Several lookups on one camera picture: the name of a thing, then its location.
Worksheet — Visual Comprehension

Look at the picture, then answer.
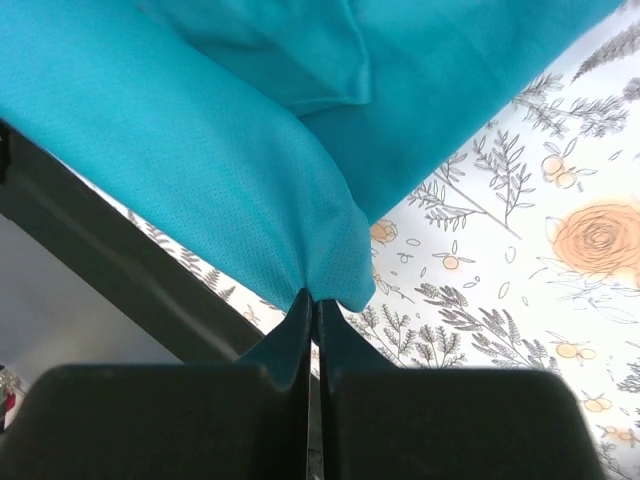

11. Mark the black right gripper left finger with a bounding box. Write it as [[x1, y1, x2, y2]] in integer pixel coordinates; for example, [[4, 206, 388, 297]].
[[1, 290, 313, 479]]

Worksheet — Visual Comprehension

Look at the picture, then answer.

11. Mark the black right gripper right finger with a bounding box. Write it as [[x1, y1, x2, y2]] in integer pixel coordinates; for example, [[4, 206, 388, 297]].
[[316, 301, 603, 479]]

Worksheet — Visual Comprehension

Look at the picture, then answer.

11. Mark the floral patterned table mat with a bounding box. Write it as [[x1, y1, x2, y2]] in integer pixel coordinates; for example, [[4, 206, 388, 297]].
[[74, 0, 640, 480]]

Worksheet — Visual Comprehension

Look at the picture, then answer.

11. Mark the teal t-shirt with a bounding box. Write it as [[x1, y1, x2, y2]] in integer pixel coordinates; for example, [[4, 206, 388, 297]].
[[1, 1, 616, 311]]

